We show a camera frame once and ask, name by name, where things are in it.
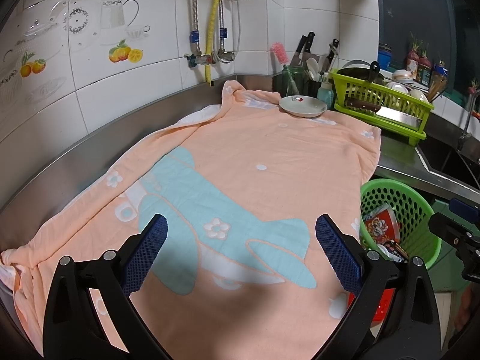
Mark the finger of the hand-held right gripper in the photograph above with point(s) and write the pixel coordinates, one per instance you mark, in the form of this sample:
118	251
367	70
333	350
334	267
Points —
463	207
446	228

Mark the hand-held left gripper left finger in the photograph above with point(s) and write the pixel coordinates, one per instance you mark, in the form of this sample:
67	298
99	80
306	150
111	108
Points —
144	255

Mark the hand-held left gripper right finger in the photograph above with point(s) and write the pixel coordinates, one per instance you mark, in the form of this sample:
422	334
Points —
337	255

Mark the green plastic basket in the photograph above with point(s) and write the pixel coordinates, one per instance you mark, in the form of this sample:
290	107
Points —
412	202

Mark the pink printed plastic cup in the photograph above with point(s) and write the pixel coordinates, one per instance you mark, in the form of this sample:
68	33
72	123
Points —
382	225

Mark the person's right forearm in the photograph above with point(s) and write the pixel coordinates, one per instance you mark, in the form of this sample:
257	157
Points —
467	307

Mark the steel sink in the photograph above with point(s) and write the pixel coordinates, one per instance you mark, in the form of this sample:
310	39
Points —
446	161

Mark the red plastic stool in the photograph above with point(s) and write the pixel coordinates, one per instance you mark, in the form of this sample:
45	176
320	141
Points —
386	302

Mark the metal faucet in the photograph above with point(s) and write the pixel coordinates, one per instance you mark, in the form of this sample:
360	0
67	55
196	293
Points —
468	120

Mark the white bowl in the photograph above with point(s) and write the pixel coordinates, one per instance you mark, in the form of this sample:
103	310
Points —
403	77
418	94

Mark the bundle of chopsticks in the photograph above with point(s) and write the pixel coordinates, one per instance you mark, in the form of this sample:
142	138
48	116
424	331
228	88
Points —
435	82

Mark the white cloth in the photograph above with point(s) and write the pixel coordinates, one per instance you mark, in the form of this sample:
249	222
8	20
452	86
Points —
5	275

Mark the peach printed towel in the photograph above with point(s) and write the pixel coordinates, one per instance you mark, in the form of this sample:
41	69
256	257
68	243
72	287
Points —
243	150

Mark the green dish rack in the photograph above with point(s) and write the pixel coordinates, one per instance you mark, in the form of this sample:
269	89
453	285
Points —
375	93

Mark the white plate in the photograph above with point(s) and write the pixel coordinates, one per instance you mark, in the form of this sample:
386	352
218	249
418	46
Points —
302	107

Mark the teal soap bottle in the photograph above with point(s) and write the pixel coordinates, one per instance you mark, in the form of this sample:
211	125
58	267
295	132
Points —
325	93

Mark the blue lidded jar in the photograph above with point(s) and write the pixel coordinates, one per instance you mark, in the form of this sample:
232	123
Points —
384	58

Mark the black utensil holder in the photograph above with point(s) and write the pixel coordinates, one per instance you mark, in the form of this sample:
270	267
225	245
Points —
311	86

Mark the pan lid with black knob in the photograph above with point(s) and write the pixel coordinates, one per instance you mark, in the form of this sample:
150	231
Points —
356	72

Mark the green glass jar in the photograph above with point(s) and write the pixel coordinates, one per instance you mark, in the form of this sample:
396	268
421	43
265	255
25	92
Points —
296	78

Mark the white spoon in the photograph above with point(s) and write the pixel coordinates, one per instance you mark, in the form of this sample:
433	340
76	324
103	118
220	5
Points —
312	67

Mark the metal water valve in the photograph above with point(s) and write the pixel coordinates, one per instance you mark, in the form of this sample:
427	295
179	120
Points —
206	59

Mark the pink bottle brush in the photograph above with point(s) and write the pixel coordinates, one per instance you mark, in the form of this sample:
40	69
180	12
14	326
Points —
279	52

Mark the clear plastic tube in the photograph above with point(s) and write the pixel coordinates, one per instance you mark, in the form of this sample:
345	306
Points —
239	18

